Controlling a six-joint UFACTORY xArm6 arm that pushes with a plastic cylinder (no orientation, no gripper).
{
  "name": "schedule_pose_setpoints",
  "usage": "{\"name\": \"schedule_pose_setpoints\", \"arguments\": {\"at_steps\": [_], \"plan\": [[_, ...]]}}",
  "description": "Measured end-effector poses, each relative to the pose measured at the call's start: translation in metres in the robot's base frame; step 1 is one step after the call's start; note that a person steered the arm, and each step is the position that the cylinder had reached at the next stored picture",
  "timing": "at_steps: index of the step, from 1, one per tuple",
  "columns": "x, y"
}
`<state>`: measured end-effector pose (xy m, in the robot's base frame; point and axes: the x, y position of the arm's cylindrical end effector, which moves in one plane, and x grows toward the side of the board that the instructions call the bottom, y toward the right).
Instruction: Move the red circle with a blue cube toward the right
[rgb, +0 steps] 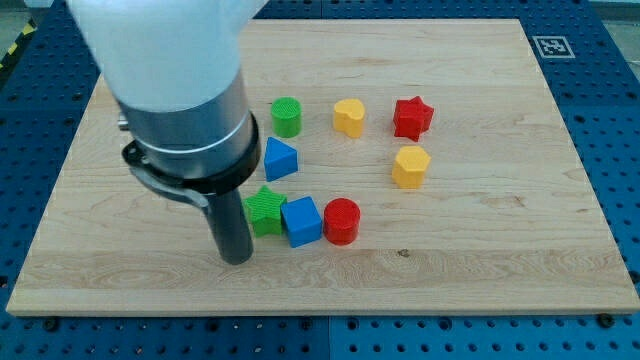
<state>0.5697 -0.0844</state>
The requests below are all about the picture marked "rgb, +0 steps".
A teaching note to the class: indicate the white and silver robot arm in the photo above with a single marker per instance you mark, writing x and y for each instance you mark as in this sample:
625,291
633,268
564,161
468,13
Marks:
174,68

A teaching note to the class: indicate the blue cube block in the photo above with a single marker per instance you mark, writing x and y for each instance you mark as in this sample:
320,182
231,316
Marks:
302,221

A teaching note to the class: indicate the red cylinder block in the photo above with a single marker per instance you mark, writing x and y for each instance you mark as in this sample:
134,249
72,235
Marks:
341,221

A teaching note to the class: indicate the blue triangle block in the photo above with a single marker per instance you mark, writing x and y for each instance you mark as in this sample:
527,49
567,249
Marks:
280,159

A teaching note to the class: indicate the green star block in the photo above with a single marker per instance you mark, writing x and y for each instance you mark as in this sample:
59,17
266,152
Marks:
264,211

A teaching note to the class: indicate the yellow heart block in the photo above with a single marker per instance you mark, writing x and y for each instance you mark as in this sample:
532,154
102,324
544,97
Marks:
348,117

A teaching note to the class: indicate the green cylinder block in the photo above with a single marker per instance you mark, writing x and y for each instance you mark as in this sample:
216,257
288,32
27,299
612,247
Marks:
286,115

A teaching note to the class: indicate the wooden board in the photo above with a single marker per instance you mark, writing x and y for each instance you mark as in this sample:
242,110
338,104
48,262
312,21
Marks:
505,223

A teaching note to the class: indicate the yellow hexagon block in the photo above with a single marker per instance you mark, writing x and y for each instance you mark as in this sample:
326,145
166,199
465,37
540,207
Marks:
410,167

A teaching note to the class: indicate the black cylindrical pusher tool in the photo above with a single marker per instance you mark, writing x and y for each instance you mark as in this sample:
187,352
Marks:
217,196

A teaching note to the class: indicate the red star block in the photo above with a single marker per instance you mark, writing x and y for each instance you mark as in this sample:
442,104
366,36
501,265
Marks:
412,117

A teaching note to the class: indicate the white fiducial marker tag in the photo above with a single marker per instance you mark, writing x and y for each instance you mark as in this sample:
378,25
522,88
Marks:
553,47

